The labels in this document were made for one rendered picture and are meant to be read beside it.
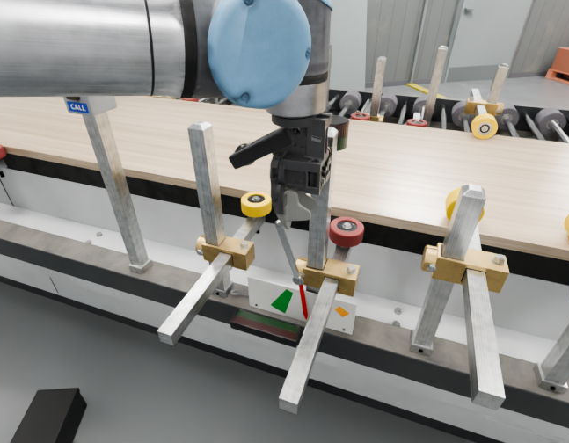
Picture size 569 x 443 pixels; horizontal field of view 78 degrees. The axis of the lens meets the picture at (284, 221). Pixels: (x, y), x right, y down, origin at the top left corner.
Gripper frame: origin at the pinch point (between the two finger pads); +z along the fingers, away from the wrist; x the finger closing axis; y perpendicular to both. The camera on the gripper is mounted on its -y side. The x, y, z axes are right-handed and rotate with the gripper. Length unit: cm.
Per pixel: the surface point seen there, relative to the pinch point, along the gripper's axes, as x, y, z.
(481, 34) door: 632, 93, 35
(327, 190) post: 6.2, 6.2, -4.3
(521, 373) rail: 8, 49, 33
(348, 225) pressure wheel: 18.6, 9.0, 11.1
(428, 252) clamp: 6.9, 25.6, 5.7
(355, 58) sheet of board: 478, -72, 52
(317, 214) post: 6.2, 4.7, 1.4
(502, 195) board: 48, 45, 13
